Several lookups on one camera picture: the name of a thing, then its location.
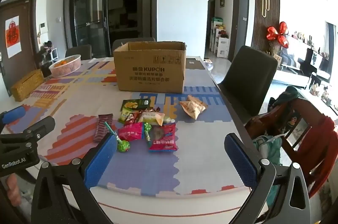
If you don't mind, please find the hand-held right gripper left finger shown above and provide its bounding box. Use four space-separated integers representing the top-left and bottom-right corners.
31 131 118 224

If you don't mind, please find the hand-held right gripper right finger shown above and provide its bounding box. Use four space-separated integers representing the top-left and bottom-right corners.
224 133 312 224

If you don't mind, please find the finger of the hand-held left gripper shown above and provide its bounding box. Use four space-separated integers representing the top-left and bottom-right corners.
0 105 27 132
22 115 56 141

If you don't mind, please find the green lollipop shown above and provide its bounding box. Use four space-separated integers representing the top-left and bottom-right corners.
104 121 131 153
143 122 152 142

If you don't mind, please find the brown cardboard box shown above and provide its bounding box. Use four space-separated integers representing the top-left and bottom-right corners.
113 41 187 94

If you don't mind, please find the person's left hand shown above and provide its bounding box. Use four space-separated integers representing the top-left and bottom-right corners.
5 174 23 205

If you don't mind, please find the brown chocolate bar packet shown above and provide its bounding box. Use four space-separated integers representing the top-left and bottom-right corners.
93 114 113 142

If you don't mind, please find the teal clothing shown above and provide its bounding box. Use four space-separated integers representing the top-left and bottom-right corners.
252 134 283 209

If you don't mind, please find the yellow woven tissue box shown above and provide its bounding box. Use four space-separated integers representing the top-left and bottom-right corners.
11 69 45 102

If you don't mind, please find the pink snack packet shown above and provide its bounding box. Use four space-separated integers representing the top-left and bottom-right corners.
117 122 145 142

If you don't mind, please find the light green snack packet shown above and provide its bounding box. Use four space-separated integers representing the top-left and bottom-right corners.
118 109 134 124

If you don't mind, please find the white basket of oranges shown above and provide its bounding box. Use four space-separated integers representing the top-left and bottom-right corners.
49 54 82 78

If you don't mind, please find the dark green snack packet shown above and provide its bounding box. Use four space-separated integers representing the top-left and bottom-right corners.
121 98 151 112

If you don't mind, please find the beige snack packet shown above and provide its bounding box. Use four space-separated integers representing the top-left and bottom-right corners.
139 111 165 126

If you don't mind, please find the wooden high chair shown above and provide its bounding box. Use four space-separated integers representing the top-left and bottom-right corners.
244 97 338 199

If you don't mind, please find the large red snack packet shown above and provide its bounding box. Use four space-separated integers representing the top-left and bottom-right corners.
148 122 177 153

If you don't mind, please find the black and white plush toy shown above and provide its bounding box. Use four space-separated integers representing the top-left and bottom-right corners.
39 40 54 66

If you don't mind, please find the beige crumpled snack bag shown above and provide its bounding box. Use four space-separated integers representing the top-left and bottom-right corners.
180 94 209 120

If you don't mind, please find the brown entrance door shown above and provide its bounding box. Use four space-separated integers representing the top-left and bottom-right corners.
0 0 40 96

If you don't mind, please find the red and white door poster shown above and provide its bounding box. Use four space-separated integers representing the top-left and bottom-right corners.
6 16 22 58

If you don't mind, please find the red cloth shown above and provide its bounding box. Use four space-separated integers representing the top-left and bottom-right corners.
298 115 338 198

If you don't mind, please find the white shelf unit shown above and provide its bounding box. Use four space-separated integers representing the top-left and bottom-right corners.
210 17 230 58

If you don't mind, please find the black framed glass sliding door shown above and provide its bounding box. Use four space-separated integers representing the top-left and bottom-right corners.
65 0 159 58

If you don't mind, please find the white low cabinet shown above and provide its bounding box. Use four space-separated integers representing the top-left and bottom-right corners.
272 35 330 88

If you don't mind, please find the red foil balloon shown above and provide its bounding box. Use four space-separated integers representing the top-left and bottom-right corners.
266 21 289 48

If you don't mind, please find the grey interior door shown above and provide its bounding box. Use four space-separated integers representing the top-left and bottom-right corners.
228 0 250 62

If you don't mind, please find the dark slatted wall panel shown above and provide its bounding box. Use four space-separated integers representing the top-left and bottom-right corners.
251 0 280 55

